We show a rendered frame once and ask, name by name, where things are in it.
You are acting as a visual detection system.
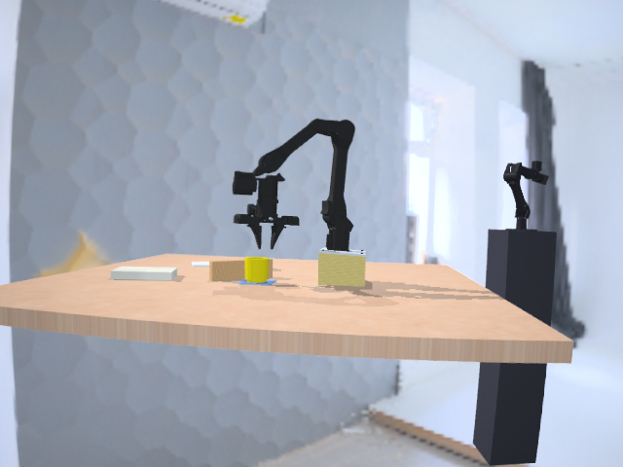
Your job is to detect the tan flat bar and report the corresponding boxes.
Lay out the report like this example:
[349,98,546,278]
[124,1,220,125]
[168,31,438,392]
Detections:
[209,259,273,281]

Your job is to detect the yellow cup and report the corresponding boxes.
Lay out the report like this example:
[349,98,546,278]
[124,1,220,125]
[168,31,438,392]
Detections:
[244,257,269,283]

